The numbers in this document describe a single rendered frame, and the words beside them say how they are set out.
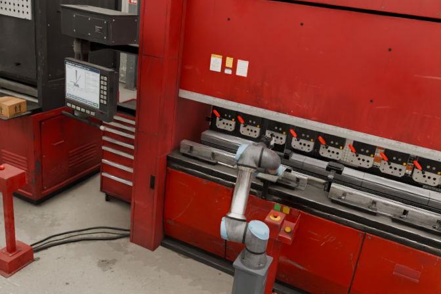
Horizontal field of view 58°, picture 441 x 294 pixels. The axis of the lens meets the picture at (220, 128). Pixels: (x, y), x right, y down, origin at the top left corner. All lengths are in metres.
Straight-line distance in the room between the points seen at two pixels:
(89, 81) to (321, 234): 1.91
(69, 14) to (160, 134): 1.06
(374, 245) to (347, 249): 0.18
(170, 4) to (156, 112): 0.80
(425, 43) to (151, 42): 1.79
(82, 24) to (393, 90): 2.04
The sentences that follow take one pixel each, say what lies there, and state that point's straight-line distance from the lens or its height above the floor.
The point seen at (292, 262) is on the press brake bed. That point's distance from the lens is 3.17.
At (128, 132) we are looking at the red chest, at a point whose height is 0.83.
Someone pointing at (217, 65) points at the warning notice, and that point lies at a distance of 2.96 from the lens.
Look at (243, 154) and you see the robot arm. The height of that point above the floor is 1.33.
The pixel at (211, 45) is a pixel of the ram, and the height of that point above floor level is 1.78.
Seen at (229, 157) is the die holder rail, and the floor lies 0.95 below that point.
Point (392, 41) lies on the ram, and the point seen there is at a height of 2.00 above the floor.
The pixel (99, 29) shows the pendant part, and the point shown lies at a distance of 2.75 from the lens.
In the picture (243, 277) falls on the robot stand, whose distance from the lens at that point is 2.34.
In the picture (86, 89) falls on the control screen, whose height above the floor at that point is 1.42.
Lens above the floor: 2.19
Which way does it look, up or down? 19 degrees down
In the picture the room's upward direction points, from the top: 7 degrees clockwise
